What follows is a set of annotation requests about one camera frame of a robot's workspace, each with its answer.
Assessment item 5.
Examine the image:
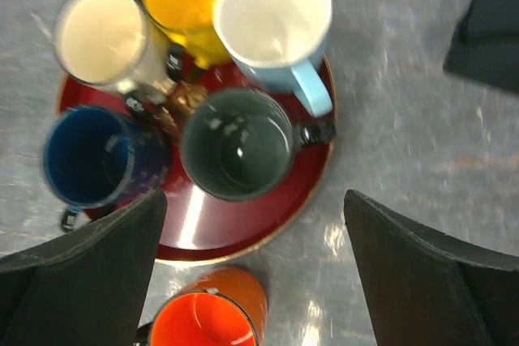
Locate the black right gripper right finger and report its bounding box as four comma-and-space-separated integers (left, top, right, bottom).
343, 190, 518, 345

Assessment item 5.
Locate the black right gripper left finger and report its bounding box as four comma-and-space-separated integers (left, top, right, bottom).
1, 190, 167, 345

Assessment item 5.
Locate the orange mug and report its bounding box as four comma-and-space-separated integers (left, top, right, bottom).
134, 267, 268, 346

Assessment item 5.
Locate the black phone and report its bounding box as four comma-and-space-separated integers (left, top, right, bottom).
461, 0, 518, 43

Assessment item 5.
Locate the black folding phone stand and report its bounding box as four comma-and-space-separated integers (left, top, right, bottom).
443, 27, 518, 95

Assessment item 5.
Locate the round red tray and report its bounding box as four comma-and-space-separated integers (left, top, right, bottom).
57, 63, 336, 263

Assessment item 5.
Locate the dark blue mug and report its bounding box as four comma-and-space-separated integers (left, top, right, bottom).
41, 105, 173, 233

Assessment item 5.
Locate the grey-green ceramic mug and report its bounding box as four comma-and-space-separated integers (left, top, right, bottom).
180, 88, 337, 202

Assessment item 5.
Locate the small gold brown ornament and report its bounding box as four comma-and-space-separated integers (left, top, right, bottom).
156, 82, 208, 143

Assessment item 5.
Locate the cream ceramic mug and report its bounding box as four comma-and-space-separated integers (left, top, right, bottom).
54, 0, 172, 104

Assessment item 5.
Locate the light blue mug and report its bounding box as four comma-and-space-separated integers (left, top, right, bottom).
212, 0, 332, 117

